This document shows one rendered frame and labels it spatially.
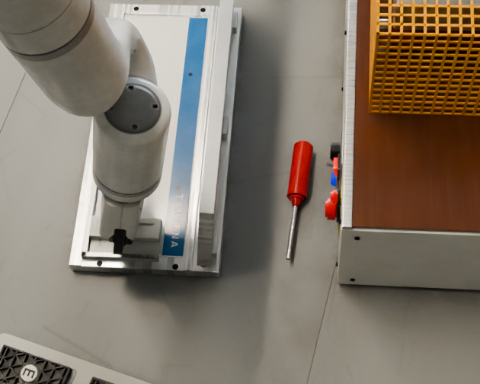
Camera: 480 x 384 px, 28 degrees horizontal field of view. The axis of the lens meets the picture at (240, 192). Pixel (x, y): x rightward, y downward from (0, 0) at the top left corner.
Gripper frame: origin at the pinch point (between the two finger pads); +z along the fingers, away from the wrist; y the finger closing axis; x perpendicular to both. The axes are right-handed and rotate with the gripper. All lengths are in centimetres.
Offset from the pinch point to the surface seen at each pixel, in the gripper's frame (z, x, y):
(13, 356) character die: 5.5, -11.9, 18.6
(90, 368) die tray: 4.3, -1.7, 19.4
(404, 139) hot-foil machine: -22.1, 32.8, -6.2
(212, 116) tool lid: -18.8, 9.4, -7.6
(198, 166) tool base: 0.6, 9.5, -10.4
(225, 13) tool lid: -18.9, 9.9, -23.2
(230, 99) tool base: 0.1, 13.2, -21.8
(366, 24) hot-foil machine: -21.1, 28.0, -23.1
